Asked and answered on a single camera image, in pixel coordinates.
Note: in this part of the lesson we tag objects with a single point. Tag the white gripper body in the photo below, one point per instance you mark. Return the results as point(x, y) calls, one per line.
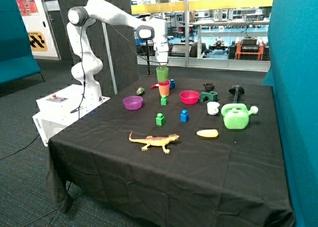
point(161, 52)

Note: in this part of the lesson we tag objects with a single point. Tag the green plastic cup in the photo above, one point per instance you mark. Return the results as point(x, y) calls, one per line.
point(162, 73)

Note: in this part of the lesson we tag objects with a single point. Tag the red plastic cup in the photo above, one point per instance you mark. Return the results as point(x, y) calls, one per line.
point(167, 82)

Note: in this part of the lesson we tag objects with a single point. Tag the blue toy block back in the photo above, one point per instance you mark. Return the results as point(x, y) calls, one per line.
point(172, 84)

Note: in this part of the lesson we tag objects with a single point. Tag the blue toy block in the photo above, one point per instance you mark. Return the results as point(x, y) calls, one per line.
point(172, 84)
point(184, 116)

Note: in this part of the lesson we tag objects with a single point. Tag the yellow plastic cup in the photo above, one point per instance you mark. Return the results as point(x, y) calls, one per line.
point(164, 90)

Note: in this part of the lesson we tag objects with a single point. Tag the white lab table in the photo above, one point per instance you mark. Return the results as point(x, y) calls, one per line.
point(222, 36)

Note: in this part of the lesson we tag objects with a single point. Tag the green toy pepper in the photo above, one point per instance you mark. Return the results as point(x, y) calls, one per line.
point(140, 91)

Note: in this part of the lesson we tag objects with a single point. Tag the green toy block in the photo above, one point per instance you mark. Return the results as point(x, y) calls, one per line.
point(160, 120)
point(163, 100)

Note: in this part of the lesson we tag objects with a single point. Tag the pink plastic bowl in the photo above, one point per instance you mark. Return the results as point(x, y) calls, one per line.
point(189, 97)

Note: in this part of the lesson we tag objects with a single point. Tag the purple plastic bowl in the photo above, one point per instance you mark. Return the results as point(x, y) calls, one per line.
point(133, 102)

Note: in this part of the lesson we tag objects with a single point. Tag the dark brown small pot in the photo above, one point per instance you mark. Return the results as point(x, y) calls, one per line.
point(209, 86)

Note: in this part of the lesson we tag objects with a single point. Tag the dark green arch block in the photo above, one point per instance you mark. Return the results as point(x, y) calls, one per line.
point(211, 96)

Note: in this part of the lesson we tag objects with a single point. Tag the green toy block front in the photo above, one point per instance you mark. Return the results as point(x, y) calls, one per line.
point(160, 120)

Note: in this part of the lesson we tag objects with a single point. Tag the blue toy block front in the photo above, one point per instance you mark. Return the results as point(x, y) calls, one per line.
point(184, 116)

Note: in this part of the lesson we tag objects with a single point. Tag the white small cup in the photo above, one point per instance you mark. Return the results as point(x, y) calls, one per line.
point(213, 108)

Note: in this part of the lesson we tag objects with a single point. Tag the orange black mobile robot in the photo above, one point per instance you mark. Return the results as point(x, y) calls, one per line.
point(249, 48)

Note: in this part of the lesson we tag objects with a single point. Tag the orange toy lizard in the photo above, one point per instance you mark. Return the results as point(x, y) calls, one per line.
point(155, 141)

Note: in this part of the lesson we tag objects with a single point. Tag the yellow toy corn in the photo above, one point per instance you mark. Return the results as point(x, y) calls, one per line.
point(209, 133)

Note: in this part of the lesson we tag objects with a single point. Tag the green toy watering can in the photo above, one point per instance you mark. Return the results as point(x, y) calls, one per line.
point(236, 115)

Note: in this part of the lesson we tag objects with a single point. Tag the black tablecloth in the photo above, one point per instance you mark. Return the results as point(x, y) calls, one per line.
point(237, 179)

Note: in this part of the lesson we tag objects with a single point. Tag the white robot control box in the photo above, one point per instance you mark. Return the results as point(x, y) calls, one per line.
point(61, 109)

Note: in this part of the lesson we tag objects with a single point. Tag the yellow black sign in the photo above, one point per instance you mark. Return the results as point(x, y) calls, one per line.
point(37, 41)

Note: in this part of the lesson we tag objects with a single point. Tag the teal partition panel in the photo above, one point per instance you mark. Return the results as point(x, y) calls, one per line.
point(293, 74)

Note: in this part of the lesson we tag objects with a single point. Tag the teal sofa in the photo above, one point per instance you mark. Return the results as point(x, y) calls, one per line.
point(16, 59)

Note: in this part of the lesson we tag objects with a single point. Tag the red wall poster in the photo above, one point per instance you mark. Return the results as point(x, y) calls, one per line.
point(27, 7)

